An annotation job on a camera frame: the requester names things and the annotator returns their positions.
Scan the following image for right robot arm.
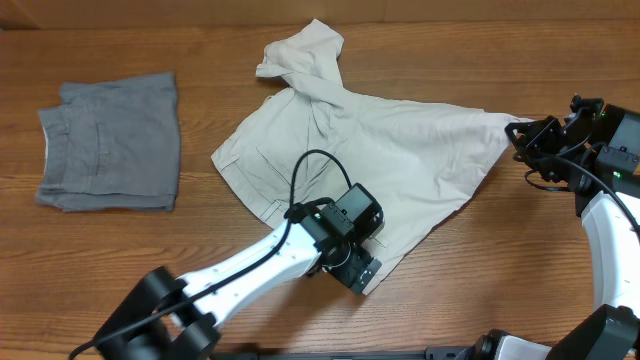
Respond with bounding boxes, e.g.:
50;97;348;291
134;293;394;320
458;95;639;360

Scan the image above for folded grey shorts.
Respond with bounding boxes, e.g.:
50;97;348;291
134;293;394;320
36;72;181;211

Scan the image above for beige shorts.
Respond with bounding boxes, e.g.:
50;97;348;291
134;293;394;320
212;20;512;284

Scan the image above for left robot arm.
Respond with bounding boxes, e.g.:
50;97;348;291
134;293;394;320
93;184;384;359

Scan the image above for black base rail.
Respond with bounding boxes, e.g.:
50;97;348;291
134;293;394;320
210;346;474;360

